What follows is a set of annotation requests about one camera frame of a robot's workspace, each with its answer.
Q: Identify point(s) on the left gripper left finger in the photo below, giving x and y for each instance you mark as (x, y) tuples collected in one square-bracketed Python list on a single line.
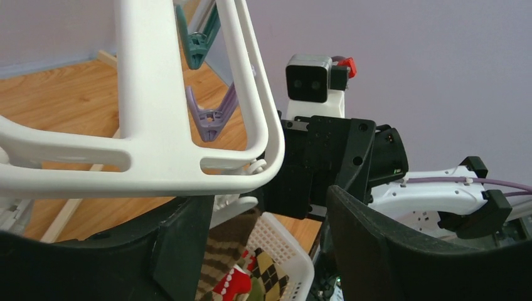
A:
[(155, 256)]

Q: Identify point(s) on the white plastic clip hanger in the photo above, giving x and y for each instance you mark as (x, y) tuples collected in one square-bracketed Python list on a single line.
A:
[(155, 155)]

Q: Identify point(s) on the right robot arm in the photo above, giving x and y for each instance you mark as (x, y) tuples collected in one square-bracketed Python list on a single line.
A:
[(461, 201)]

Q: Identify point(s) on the brown striped sock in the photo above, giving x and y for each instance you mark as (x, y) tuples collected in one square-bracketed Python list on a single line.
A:
[(224, 247)]

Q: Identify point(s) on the teal hanger clip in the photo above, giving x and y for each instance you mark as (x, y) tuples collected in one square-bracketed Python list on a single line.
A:
[(197, 45)]

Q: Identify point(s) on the white centre laundry basket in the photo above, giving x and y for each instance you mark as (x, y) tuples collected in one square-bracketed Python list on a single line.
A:
[(272, 237)]

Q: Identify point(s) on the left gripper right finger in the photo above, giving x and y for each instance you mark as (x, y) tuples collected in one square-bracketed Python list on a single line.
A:
[(379, 258)]

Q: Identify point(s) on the purple hanger clip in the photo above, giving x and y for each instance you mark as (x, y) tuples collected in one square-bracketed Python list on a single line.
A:
[(210, 122)]

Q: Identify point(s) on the white hanger clip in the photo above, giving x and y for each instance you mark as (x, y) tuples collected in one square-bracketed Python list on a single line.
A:
[(228, 206)]

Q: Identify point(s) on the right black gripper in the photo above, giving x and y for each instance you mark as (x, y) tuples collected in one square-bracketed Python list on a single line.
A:
[(319, 152)]

